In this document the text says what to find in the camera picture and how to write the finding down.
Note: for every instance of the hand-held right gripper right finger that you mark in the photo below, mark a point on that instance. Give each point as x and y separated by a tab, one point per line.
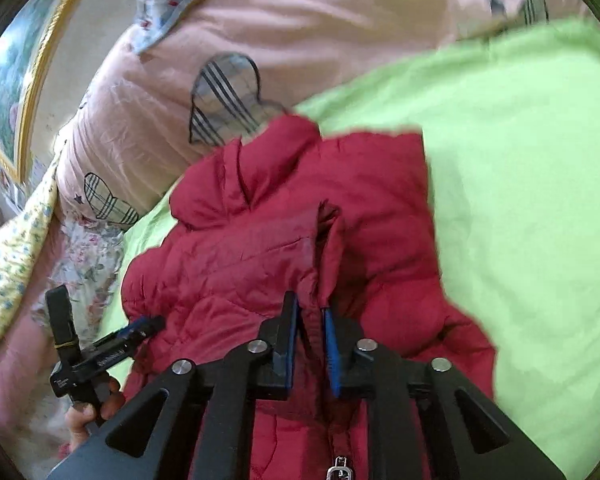
331	345

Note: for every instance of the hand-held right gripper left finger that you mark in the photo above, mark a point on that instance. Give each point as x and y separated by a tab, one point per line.
291	325

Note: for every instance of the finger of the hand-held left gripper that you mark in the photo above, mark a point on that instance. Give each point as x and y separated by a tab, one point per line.
60	315
139	326

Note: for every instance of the red quilted jacket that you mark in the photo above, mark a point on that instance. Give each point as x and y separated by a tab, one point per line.
260	220

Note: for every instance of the person's left hand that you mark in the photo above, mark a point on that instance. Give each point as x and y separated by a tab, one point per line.
87	417

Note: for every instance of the ruffled floral pillow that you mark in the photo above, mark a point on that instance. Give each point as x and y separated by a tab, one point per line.
87	260

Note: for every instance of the pink bedsheet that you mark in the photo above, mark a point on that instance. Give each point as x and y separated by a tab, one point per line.
15	390

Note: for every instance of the yellow floral quilt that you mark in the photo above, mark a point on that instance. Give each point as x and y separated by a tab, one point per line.
20	250

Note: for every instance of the green blanket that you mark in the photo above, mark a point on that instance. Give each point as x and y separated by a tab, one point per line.
520	175

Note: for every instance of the gold framed picture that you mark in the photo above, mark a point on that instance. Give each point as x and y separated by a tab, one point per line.
10	60

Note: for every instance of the pink duvet with plaid hearts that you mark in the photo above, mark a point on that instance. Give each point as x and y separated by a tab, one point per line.
330	30

